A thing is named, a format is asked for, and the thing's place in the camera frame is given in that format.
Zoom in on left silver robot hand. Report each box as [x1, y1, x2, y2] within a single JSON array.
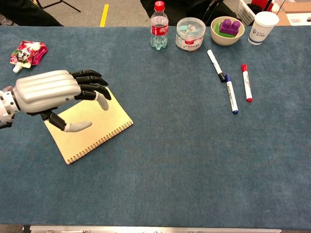
[[15, 69, 112, 133]]

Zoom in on brown spiral notebook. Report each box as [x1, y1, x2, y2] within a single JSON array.
[[44, 87, 134, 165]]

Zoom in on red jelly drink pouch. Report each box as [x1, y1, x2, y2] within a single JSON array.
[[9, 40, 48, 74]]

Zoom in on black tripod legs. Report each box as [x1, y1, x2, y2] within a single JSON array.
[[33, 0, 82, 13]]

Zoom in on clear red-label soda bottle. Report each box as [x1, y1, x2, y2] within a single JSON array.
[[150, 0, 169, 51]]

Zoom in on blue felt table mat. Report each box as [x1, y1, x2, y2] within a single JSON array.
[[0, 25, 311, 229]]

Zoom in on clear jar of binder clips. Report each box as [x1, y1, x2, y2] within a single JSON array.
[[175, 17, 206, 51]]

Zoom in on black-clothed person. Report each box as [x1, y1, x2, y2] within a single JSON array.
[[140, 0, 243, 27]]

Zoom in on black whiteboard marker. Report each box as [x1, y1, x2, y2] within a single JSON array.
[[207, 49, 226, 83]]

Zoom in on green toy building block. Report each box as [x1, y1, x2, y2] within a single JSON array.
[[214, 22, 236, 38]]

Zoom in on blue whiteboard marker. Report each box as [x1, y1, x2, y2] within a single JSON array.
[[225, 74, 239, 115]]

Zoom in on beige bowl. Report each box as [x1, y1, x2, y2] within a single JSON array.
[[210, 16, 245, 46]]

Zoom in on purple toy building block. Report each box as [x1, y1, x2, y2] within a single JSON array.
[[219, 18, 242, 36]]

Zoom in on red whiteboard marker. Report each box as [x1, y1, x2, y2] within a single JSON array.
[[241, 64, 253, 103]]

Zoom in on white plastic basket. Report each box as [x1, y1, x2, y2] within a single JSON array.
[[237, 0, 258, 26]]

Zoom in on white paper cup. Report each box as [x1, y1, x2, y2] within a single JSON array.
[[248, 11, 280, 46]]

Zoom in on cardboard box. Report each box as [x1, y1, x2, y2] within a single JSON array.
[[276, 1, 311, 27]]

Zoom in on aluminium frame rail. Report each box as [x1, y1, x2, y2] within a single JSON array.
[[29, 225, 282, 233]]

